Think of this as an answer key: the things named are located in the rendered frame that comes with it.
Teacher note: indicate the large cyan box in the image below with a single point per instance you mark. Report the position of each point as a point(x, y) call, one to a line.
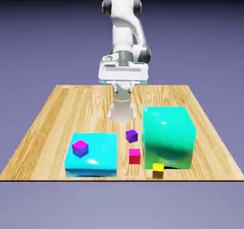
point(99, 152)

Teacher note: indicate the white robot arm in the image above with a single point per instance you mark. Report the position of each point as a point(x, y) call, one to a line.
point(122, 32)

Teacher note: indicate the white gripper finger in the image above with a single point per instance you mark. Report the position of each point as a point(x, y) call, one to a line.
point(130, 87)
point(115, 87)

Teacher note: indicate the large green box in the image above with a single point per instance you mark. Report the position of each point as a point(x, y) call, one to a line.
point(167, 135)

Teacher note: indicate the small pink cube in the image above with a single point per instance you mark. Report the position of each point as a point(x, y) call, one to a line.
point(134, 156)

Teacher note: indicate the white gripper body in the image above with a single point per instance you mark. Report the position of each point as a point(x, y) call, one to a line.
point(124, 73)

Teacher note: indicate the small purple cube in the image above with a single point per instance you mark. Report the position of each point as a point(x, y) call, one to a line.
point(131, 136)

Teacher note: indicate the small magenta cube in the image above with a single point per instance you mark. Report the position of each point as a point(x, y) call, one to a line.
point(80, 148)

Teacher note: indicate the small yellow cube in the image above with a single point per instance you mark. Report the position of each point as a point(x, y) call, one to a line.
point(158, 170)

